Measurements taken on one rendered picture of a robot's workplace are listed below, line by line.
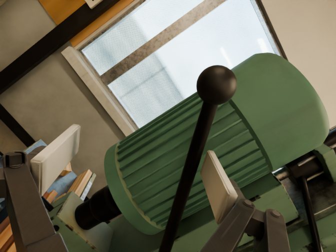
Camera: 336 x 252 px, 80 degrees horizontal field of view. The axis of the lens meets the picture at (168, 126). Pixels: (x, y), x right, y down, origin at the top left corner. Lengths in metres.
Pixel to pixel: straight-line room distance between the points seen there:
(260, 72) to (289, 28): 1.55
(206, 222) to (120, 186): 0.15
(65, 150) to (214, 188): 0.13
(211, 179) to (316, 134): 0.18
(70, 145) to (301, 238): 0.37
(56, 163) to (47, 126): 1.77
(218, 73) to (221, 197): 0.10
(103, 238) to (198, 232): 0.21
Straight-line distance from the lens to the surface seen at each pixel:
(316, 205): 0.43
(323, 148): 0.42
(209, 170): 0.20
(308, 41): 1.93
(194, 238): 0.39
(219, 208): 0.17
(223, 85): 0.17
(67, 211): 0.45
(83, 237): 0.46
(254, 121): 0.28
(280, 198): 0.38
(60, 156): 0.18
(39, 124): 1.98
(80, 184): 0.70
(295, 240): 0.42
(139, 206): 0.31
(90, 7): 1.61
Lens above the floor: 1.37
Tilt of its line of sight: 9 degrees down
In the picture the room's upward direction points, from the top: 58 degrees clockwise
